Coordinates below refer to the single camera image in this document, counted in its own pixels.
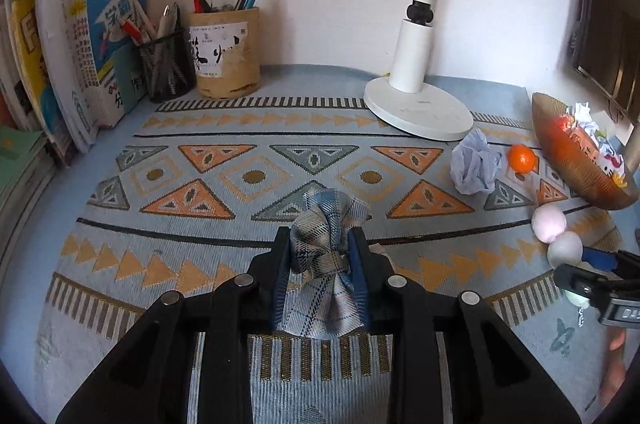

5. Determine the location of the white cartoon print packet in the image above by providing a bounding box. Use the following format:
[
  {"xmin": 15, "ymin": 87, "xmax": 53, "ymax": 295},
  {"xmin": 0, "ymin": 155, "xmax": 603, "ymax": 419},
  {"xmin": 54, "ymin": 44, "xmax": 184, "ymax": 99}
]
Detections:
[{"xmin": 595, "ymin": 138, "xmax": 629, "ymax": 185}]

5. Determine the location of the stack of thin books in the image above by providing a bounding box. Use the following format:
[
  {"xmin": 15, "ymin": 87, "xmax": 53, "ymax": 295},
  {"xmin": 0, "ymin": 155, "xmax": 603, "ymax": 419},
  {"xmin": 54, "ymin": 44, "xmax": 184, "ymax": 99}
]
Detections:
[{"xmin": 0, "ymin": 144, "xmax": 61, "ymax": 259}]

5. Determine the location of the white desk lamp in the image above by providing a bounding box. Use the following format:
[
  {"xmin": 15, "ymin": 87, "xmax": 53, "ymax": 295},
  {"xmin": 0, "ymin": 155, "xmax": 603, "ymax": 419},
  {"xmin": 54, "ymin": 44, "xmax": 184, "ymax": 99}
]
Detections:
[{"xmin": 363, "ymin": 0, "xmax": 474, "ymax": 143}]

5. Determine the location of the grey plaid fabric bow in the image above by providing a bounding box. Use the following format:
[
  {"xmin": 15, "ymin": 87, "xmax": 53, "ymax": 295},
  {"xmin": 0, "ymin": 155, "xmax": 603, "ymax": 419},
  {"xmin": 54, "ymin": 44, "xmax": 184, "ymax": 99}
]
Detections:
[{"xmin": 272, "ymin": 189, "xmax": 373, "ymax": 340}]

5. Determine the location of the blue workbook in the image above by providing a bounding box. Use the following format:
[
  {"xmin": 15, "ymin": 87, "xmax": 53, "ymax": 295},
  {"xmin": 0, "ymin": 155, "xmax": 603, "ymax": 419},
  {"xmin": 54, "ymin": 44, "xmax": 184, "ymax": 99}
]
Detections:
[{"xmin": 67, "ymin": 0, "xmax": 150, "ymax": 129}]

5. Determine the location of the red snack packet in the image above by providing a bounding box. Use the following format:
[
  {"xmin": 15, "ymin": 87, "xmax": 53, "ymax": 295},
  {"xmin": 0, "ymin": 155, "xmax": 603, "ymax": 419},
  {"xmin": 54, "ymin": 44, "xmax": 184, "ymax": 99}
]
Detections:
[{"xmin": 554, "ymin": 114, "xmax": 585, "ymax": 141}]

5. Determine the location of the small orange tangerine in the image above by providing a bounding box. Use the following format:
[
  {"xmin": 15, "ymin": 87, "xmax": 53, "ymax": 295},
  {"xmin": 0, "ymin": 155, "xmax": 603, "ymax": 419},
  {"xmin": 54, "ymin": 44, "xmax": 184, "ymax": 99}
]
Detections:
[{"xmin": 508, "ymin": 144, "xmax": 536, "ymax": 173}]

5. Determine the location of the blue patterned table mat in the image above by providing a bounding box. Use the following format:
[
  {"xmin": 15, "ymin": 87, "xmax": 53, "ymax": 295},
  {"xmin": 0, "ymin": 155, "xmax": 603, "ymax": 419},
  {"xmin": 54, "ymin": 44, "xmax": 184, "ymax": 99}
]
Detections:
[{"xmin": 35, "ymin": 64, "xmax": 626, "ymax": 424}]

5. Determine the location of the three-ball plush dango toy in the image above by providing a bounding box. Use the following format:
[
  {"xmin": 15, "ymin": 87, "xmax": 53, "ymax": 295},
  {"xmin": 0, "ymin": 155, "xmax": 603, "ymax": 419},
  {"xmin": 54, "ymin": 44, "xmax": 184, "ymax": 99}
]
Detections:
[{"xmin": 531, "ymin": 204, "xmax": 594, "ymax": 329}]

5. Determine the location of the beige cylindrical pen holder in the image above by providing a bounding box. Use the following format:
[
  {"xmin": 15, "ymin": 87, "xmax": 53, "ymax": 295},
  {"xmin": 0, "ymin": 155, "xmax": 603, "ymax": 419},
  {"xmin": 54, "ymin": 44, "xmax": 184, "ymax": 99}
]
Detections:
[{"xmin": 187, "ymin": 6, "xmax": 262, "ymax": 99}]

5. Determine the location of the black monitor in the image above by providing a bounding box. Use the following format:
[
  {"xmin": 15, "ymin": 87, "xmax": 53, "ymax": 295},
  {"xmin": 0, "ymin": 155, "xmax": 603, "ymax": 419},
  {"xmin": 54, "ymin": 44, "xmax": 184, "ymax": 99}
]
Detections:
[{"xmin": 570, "ymin": 0, "xmax": 640, "ymax": 125}]

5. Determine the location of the green book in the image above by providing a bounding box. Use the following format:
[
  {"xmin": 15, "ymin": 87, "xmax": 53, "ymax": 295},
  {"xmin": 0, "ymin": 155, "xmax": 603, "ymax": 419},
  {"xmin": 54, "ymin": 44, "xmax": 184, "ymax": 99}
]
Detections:
[{"xmin": 0, "ymin": 126, "xmax": 47, "ymax": 202}]

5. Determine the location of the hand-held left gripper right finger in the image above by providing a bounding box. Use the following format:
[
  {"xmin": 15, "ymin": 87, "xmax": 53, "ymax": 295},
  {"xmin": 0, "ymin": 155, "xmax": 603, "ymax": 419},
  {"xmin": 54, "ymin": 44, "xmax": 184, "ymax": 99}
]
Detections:
[{"xmin": 347, "ymin": 228, "xmax": 583, "ymax": 424}]

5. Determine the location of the amber ribbed glass bowl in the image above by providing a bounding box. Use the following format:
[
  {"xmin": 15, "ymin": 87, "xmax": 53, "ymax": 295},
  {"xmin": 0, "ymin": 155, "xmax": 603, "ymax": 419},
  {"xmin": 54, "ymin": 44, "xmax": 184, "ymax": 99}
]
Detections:
[{"xmin": 531, "ymin": 92, "xmax": 640, "ymax": 211}]

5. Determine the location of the yellow book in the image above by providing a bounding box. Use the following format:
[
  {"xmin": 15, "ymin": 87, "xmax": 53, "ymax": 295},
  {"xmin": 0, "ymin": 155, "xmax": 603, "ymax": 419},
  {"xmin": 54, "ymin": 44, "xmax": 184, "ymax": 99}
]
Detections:
[{"xmin": 9, "ymin": 0, "xmax": 67, "ymax": 147}]

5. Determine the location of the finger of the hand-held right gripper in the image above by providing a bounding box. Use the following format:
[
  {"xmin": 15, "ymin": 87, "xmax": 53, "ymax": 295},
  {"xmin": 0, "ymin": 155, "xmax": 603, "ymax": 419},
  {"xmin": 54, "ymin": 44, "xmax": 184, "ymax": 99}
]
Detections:
[
  {"xmin": 553, "ymin": 264, "xmax": 610, "ymax": 302},
  {"xmin": 581, "ymin": 246, "xmax": 640, "ymax": 281}
]

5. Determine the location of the black mesh pen holder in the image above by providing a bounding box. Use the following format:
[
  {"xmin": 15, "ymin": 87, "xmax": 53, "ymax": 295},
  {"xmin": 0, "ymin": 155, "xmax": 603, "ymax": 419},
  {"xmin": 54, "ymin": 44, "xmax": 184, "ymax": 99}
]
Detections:
[{"xmin": 137, "ymin": 36, "xmax": 198, "ymax": 103}]

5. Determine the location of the person's right hand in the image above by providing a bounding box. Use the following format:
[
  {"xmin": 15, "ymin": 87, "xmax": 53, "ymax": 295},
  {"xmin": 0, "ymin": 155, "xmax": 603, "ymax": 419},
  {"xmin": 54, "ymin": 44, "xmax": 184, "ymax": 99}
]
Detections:
[{"xmin": 597, "ymin": 331, "xmax": 632, "ymax": 411}]

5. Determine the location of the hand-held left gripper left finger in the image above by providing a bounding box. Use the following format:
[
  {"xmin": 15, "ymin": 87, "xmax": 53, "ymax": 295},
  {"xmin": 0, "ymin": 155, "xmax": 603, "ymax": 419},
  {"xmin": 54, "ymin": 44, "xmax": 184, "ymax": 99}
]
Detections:
[{"xmin": 55, "ymin": 226, "xmax": 292, "ymax": 424}]

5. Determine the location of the large crumpled white paper ball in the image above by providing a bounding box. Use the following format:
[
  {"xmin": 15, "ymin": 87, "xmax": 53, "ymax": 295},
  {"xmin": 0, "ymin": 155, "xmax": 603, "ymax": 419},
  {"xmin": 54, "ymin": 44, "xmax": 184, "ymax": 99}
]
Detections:
[{"xmin": 450, "ymin": 128, "xmax": 503, "ymax": 196}]

